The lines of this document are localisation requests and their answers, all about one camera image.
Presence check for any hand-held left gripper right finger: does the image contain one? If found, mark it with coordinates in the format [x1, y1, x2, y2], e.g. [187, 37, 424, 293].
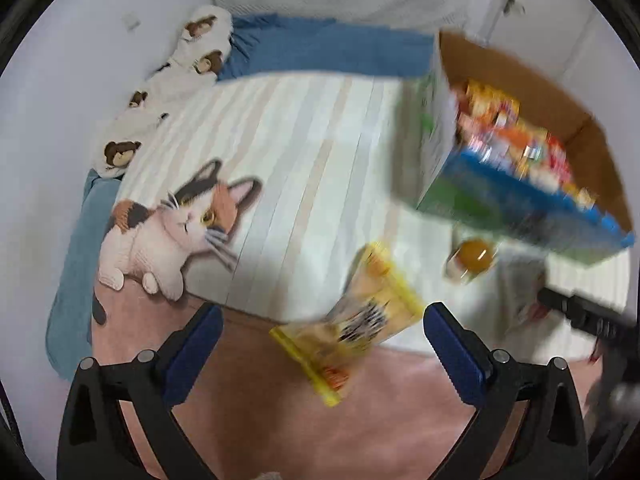
[423, 302, 588, 480]

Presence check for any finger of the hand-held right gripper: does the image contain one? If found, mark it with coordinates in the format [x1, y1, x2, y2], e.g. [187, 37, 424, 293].
[537, 287, 628, 348]

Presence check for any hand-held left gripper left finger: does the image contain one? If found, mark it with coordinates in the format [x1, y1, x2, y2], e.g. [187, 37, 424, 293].
[57, 302, 224, 480]

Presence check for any white cookie packet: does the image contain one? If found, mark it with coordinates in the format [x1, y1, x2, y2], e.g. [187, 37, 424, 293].
[500, 255, 551, 327]

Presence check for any yellow chip packet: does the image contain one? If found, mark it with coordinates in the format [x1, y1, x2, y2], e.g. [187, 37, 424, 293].
[269, 241, 426, 408]

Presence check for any printed cardboard box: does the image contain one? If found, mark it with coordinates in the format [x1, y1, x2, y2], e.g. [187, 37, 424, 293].
[392, 30, 637, 267]

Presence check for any heap of mixed snack packets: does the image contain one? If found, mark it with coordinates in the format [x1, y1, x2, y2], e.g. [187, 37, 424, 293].
[450, 79, 598, 211]

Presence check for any clear egg yolk packet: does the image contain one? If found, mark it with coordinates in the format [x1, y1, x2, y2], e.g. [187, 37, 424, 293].
[446, 237, 499, 286]

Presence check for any teal plush blanket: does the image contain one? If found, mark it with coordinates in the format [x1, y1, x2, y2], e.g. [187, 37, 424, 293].
[46, 167, 122, 382]

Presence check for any cat print pink blanket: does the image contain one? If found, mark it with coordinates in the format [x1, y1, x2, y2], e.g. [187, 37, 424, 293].
[90, 72, 632, 480]

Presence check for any bear print white cloth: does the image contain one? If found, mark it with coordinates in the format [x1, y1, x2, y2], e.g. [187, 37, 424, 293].
[90, 5, 235, 180]

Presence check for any white door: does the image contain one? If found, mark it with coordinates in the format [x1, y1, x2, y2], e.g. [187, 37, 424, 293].
[475, 0, 603, 53]

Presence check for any blue pillow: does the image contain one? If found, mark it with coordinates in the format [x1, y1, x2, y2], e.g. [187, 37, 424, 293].
[217, 14, 437, 84]

